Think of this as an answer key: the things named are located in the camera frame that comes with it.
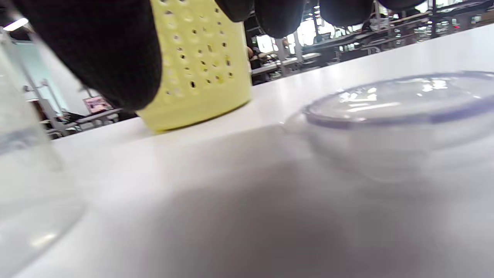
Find yellow perforated laundry basket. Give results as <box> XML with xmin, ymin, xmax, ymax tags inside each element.
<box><xmin>137</xmin><ymin>0</ymin><xmax>253</xmax><ymax>132</ymax></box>

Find ceiling strip light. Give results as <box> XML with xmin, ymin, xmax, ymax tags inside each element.
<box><xmin>2</xmin><ymin>17</ymin><xmax>29</xmax><ymax>31</ymax></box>

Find pink screen monitor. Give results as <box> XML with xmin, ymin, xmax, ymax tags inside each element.
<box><xmin>83</xmin><ymin>96</ymin><xmax>112</xmax><ymax>114</ymax></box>

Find person's right hand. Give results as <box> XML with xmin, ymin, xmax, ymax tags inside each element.
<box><xmin>12</xmin><ymin>0</ymin><xmax>429</xmax><ymax>111</ymax></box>

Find clear blue-ringed jar lid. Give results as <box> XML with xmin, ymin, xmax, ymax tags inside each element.
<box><xmin>284</xmin><ymin>71</ymin><xmax>494</xmax><ymax>182</ymax></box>

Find background workbench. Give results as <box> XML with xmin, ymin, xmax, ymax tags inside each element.
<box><xmin>251</xmin><ymin>0</ymin><xmax>494</xmax><ymax>83</ymax></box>

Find clear plastic jar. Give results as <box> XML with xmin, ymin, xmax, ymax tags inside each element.
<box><xmin>0</xmin><ymin>27</ymin><xmax>85</xmax><ymax>278</ymax></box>

